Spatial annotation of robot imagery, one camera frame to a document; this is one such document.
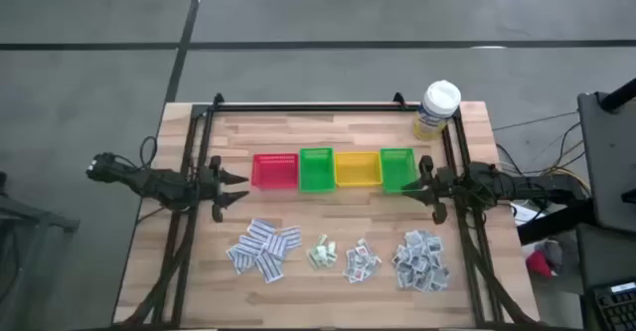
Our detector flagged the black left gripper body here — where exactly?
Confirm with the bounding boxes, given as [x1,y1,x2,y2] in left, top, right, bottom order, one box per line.
[198,155,224,224]

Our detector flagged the black keyboard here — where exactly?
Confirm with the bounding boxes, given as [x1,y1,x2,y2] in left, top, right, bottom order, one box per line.
[590,280,636,331]

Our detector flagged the black aluminium table frame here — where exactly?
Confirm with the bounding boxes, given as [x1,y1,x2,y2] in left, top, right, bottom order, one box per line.
[112,91,543,331]

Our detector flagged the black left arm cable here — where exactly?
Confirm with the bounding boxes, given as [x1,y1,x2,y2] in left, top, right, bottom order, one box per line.
[138,135,159,171]

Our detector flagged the white paper sheet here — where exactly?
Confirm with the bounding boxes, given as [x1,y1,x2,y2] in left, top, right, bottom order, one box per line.
[509,202,546,228]

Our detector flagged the grey metal stand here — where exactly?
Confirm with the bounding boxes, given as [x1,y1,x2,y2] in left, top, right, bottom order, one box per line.
[0,171,80,331]

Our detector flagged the black pole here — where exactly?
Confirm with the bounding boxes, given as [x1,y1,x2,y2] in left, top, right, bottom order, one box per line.
[598,77,636,113]

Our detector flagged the yellow plastic basket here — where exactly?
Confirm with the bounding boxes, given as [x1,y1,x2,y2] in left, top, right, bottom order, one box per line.
[333,150,384,189]

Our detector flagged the black desk bar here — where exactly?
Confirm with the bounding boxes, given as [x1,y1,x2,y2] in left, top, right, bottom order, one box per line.
[516,197,597,246]

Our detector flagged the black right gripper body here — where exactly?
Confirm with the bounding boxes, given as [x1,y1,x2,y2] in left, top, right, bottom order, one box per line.
[419,155,456,226]

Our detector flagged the red grey fabric bundle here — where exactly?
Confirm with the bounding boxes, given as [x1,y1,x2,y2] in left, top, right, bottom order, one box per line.
[525,240,565,278]

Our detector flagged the yellow cable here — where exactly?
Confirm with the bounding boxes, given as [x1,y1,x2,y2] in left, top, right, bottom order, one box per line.
[546,139,593,196]

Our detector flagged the blue striped bandage packet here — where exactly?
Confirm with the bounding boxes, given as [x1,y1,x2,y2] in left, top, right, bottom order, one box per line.
[227,245,257,275]
[246,218,277,242]
[265,234,289,260]
[255,250,285,284]
[238,235,267,255]
[280,225,303,250]

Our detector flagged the yellow Lysol wipes canister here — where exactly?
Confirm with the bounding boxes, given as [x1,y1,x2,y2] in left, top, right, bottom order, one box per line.
[411,80,462,142]

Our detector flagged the green plastic basket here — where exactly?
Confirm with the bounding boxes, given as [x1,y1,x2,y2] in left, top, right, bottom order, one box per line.
[379,147,420,195]
[298,146,337,194]

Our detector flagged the red plastic basket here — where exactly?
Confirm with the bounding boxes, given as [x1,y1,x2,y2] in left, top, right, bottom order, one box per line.
[250,152,300,192]

